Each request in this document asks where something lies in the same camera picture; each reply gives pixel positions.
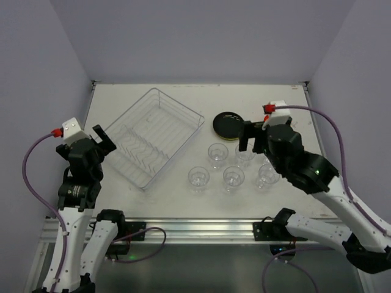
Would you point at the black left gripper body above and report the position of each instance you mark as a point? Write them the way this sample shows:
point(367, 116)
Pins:
point(92, 148)

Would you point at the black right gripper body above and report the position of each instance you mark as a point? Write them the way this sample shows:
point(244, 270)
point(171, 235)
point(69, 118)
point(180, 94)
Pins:
point(255, 139)

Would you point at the black round plate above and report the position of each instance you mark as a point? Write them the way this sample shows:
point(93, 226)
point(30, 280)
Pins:
point(227, 124)

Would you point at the green round plate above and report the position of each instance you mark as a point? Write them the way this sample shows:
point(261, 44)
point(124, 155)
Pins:
point(227, 139)

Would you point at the clear glass cup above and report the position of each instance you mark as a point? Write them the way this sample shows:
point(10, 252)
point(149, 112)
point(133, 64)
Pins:
point(198, 179)
point(233, 178)
point(244, 158)
point(217, 155)
point(267, 177)

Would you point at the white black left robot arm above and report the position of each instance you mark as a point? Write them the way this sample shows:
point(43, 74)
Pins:
point(76, 260)

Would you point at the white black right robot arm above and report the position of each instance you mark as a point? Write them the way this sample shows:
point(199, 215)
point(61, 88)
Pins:
point(364, 238)

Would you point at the clear dish rack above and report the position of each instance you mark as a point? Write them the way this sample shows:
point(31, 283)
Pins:
point(149, 134)

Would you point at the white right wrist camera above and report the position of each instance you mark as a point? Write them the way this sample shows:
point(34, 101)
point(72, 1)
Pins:
point(276, 116)

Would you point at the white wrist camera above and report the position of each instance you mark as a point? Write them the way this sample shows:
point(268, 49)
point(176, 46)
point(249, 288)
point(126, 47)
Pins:
point(72, 131)
point(276, 116)

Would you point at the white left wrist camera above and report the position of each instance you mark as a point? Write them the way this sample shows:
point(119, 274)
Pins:
point(72, 131)

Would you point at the aluminium front rail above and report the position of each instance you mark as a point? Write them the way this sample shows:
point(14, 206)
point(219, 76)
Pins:
point(193, 231)

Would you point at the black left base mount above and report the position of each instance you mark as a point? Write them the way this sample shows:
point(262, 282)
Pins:
point(122, 247)

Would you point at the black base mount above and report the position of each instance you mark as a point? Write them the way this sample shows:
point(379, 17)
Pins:
point(274, 230)
point(122, 247)

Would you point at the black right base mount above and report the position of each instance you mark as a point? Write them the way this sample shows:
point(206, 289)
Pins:
point(274, 230)

